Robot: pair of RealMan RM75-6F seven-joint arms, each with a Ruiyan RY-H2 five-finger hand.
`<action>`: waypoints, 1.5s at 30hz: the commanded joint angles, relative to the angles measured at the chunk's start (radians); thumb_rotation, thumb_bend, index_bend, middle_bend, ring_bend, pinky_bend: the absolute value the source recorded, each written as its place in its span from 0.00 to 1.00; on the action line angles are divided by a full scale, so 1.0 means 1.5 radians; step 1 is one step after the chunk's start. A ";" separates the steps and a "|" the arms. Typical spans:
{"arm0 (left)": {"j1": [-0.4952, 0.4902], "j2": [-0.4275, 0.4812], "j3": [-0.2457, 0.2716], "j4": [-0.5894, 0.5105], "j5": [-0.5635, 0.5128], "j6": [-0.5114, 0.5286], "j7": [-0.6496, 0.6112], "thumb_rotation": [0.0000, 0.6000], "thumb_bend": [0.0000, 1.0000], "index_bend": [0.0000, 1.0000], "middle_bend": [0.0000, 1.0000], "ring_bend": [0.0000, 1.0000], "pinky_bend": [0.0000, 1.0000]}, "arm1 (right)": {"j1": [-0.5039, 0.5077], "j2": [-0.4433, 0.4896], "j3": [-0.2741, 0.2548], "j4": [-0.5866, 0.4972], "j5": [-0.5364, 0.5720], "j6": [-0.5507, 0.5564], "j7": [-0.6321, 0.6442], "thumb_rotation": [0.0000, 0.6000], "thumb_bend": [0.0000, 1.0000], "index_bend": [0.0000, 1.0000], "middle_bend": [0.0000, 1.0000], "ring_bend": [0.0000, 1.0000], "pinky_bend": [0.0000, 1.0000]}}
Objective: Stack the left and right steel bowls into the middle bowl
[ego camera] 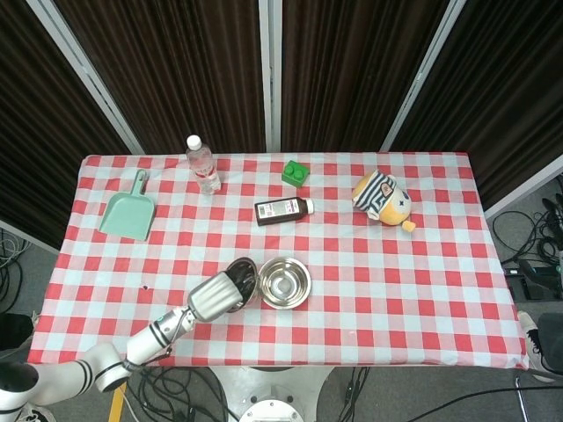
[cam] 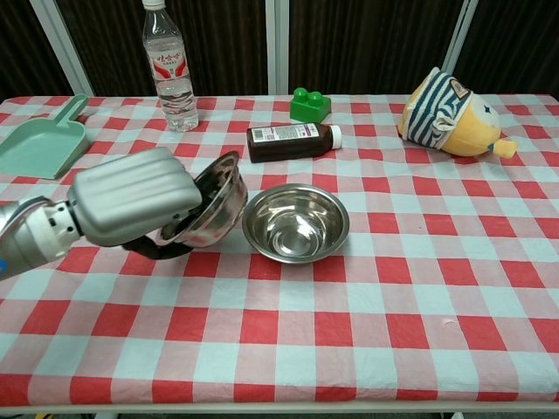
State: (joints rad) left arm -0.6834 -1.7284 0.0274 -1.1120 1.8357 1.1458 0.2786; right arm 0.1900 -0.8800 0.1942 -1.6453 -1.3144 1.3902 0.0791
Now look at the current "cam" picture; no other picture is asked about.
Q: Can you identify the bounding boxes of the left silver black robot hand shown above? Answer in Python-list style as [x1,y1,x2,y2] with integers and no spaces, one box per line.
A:
[69,147,205,262]

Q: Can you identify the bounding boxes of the mint green plastic dustpan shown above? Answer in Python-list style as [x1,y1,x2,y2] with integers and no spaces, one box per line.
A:
[0,93,92,181]

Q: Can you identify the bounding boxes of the clear plastic water bottle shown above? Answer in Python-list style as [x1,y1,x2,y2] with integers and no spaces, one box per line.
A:
[141,0,200,134]

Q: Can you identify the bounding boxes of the dark brown curtain panel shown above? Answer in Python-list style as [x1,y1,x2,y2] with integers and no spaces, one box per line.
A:
[56,0,268,97]
[0,0,73,104]
[287,0,466,95]
[453,0,559,95]

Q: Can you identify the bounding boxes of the brown medicine bottle white cap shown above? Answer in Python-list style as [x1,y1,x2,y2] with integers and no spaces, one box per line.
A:
[246,122,343,164]

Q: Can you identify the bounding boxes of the green toy building block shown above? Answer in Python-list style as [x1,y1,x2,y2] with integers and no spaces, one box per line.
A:
[289,86,332,125]

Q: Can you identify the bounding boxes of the red white checkered tablecloth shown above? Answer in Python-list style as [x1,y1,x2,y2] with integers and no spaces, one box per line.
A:
[0,93,559,405]

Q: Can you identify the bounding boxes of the yellow plush toy striped hat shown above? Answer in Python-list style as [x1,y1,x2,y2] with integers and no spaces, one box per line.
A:
[397,66,519,159]

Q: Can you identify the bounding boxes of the grey aluminium frame post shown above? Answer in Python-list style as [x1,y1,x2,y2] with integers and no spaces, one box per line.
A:
[28,0,95,97]
[440,0,480,82]
[266,0,290,95]

